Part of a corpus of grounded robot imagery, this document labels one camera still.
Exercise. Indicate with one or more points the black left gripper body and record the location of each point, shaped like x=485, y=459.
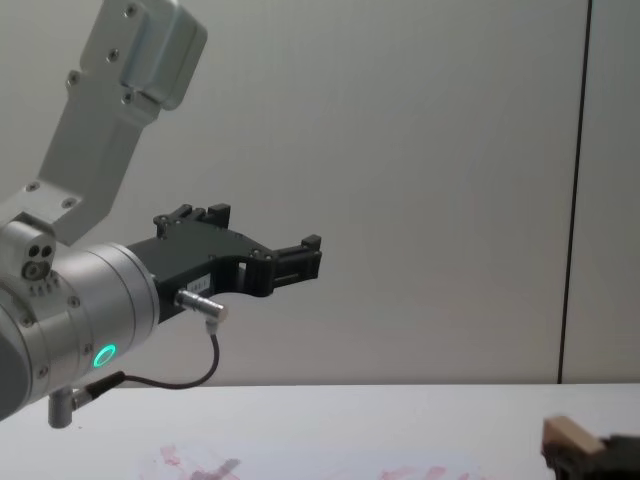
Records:
x=200, y=260

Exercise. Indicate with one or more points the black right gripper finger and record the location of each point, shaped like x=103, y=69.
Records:
x=590, y=462

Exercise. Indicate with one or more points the small tan block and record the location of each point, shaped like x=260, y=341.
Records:
x=570, y=434

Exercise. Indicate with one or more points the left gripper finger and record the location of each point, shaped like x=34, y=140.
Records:
x=295, y=260
x=216, y=214

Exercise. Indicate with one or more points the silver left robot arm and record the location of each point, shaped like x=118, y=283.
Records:
x=85, y=295

